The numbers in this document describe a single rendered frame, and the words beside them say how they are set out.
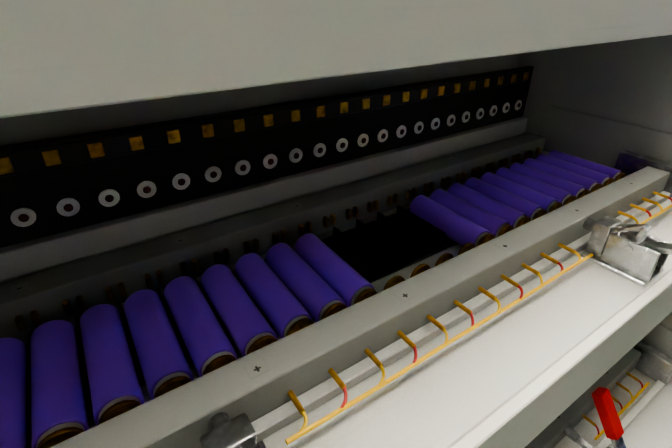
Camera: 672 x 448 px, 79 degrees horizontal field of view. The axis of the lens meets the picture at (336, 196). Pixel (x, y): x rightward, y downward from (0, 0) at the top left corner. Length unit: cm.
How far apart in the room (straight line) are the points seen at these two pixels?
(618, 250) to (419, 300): 15
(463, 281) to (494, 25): 13
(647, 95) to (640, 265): 20
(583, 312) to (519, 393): 8
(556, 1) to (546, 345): 17
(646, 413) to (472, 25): 42
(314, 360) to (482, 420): 8
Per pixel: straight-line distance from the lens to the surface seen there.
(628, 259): 32
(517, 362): 24
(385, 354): 21
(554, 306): 28
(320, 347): 19
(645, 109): 48
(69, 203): 27
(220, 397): 18
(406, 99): 35
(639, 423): 51
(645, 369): 55
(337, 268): 24
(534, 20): 20
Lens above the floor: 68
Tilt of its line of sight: 13 degrees down
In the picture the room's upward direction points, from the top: 9 degrees counter-clockwise
